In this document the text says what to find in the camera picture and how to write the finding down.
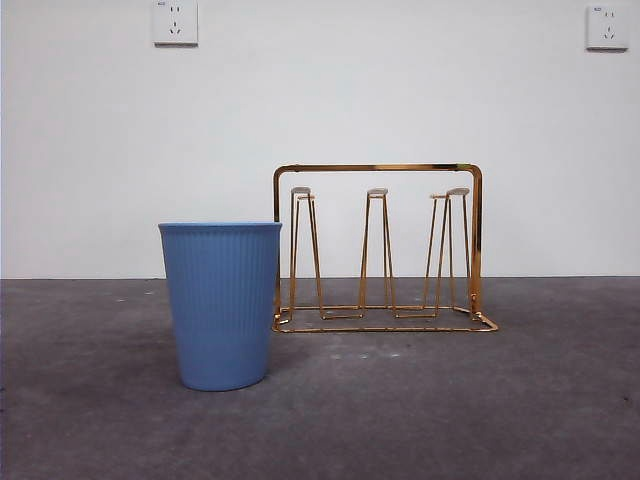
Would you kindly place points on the blue ribbed plastic cup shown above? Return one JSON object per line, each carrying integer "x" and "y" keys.
{"x": 221, "y": 310}

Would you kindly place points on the white wall power socket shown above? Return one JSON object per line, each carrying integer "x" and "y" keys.
{"x": 607, "y": 30}
{"x": 175, "y": 25}

